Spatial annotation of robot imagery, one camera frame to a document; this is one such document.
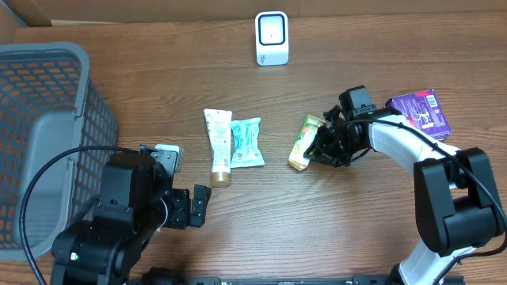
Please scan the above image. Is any green yellow snack pack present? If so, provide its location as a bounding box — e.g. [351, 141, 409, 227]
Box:
[288, 115, 326, 171]

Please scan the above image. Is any teal snack packet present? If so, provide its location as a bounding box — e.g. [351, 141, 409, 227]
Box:
[231, 117, 265, 169]

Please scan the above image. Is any white cream tube gold cap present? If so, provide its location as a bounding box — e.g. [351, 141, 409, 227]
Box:
[204, 108, 232, 188]

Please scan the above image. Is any purple sanitary pad pack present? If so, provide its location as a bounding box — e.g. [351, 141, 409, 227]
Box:
[385, 89, 452, 141]

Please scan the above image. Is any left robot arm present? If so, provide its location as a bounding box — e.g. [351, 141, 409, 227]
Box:
[50, 144, 212, 284]

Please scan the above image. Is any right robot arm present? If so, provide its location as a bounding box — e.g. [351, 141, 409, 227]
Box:
[304, 85, 506, 285]

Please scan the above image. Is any white barcode scanner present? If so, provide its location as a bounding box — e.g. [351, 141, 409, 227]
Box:
[254, 10, 289, 66]

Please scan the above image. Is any grey plastic basket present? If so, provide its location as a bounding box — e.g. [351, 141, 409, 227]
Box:
[1, 42, 118, 261]

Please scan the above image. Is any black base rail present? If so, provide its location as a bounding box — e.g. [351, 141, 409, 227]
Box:
[187, 275, 387, 285]

